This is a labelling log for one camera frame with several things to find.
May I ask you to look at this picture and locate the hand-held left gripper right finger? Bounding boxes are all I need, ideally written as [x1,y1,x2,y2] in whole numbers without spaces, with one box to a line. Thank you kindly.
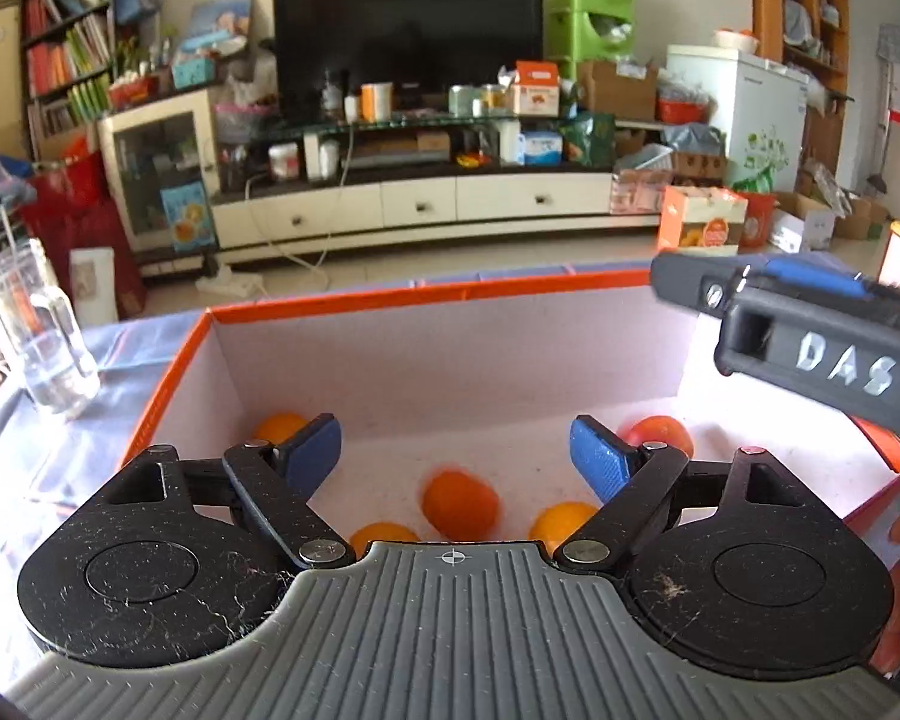
[555,416,845,575]

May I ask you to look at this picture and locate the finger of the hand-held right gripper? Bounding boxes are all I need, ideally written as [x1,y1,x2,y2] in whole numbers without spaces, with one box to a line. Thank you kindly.
[651,251,755,314]
[746,259,900,331]

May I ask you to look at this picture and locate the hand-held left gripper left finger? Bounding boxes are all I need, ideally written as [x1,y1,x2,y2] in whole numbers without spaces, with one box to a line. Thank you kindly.
[90,414,353,569]

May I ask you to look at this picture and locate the orange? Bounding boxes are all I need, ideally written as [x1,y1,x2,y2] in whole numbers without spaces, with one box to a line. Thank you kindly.
[349,521,421,560]
[253,411,308,451]
[422,469,502,541]
[529,501,601,554]

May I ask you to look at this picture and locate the red tomato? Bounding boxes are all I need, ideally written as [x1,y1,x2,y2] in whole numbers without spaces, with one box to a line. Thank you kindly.
[619,415,695,462]

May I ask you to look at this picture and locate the orange cardboard box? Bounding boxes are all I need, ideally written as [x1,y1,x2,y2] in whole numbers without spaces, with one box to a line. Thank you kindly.
[120,266,900,680]

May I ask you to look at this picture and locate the orange fruit-print carton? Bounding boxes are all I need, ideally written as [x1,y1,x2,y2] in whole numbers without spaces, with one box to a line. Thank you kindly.
[656,186,749,254]

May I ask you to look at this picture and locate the green snack bag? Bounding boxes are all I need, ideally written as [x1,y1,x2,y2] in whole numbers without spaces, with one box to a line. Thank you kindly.
[562,112,617,168]

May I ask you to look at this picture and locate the white chest freezer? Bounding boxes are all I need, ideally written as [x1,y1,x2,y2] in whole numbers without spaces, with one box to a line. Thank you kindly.
[666,43,811,192]

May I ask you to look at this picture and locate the white power strip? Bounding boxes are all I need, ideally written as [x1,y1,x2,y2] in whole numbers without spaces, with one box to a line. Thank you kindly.
[197,272,266,299]

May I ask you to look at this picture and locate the blue and white tissue box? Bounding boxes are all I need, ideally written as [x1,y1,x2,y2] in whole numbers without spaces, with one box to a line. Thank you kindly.
[521,130,567,166]

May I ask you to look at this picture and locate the white and orange carton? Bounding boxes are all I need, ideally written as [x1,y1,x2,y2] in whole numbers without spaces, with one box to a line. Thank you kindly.
[511,60,562,117]

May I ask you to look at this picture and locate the blue fruit-print box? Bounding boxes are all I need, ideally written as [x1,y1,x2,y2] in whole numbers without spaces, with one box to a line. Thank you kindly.
[159,181,217,252]

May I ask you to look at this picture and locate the white television cabinet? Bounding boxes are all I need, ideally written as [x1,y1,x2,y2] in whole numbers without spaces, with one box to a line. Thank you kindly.
[210,116,665,256]

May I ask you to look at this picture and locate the green stacked bins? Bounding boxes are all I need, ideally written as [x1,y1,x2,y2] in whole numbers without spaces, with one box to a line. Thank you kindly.
[546,0,640,83]

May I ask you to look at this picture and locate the wooden shelf unit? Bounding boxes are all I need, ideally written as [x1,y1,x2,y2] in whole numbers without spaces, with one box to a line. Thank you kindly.
[750,0,852,95]

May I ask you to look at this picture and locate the red gift bag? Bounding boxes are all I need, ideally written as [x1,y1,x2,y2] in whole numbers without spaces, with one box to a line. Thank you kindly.
[22,150,147,320]

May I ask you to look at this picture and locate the black television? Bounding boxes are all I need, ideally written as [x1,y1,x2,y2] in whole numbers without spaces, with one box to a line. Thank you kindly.
[271,0,545,125]

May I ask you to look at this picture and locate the teal basket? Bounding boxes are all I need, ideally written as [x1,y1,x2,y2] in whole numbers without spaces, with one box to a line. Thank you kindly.
[171,56,218,89]

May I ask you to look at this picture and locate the bookshelf with books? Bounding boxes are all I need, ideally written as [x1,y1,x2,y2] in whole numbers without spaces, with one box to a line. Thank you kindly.
[19,0,121,158]

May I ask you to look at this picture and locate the glass mug with handle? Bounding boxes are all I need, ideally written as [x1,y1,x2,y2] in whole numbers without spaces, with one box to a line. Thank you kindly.
[0,238,102,419]

